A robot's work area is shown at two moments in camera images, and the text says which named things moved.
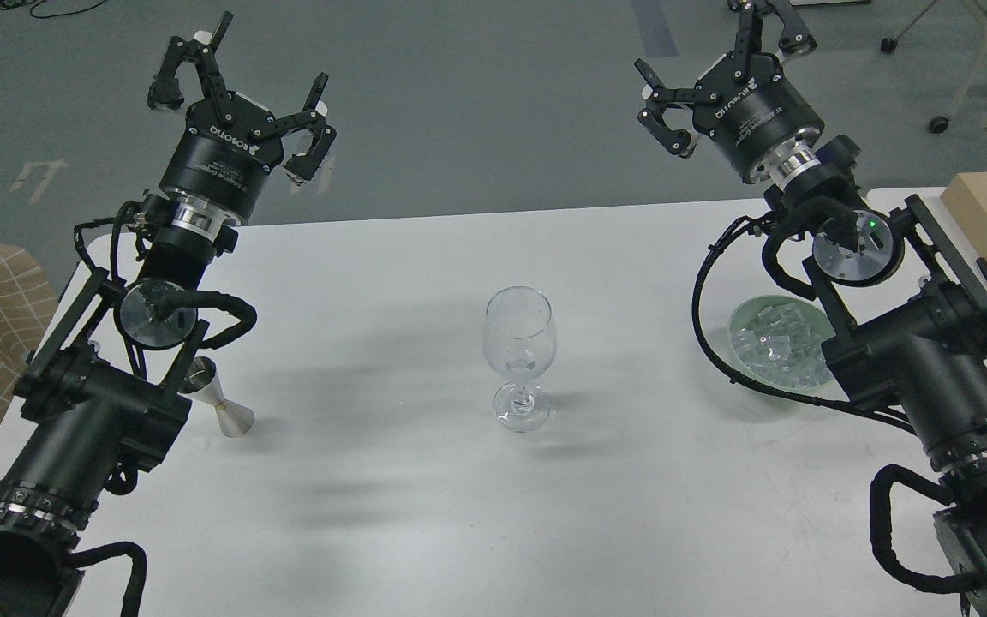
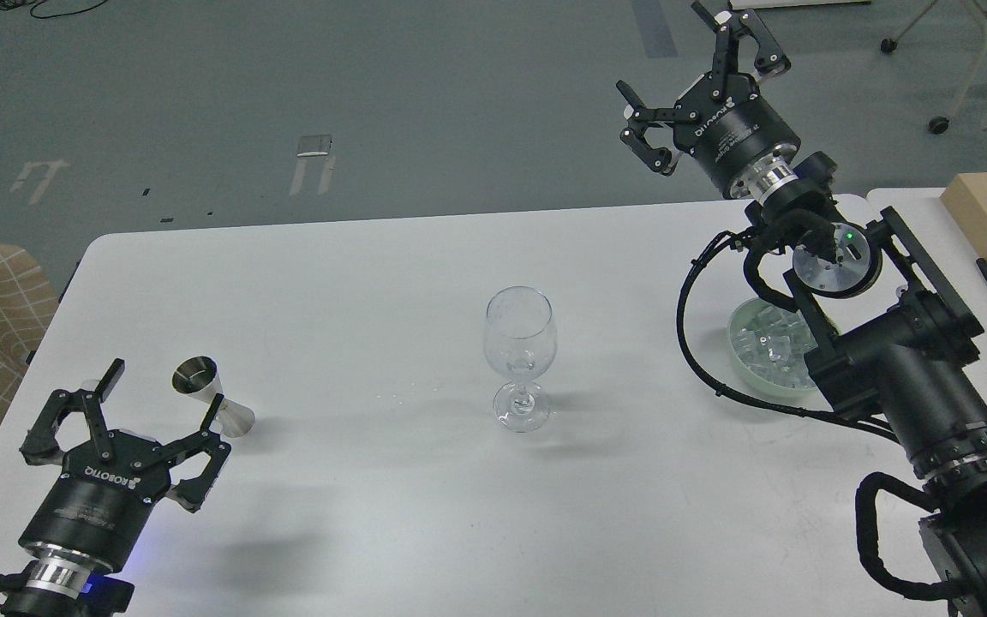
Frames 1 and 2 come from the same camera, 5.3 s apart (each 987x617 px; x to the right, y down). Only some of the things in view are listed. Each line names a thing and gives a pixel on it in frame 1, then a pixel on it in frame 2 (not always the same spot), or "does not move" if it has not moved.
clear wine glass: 520,341 does not move
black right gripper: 753,116 → 721,119
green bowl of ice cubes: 777,343 does not move
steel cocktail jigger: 235,421 does not move
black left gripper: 224,152 → 98,507
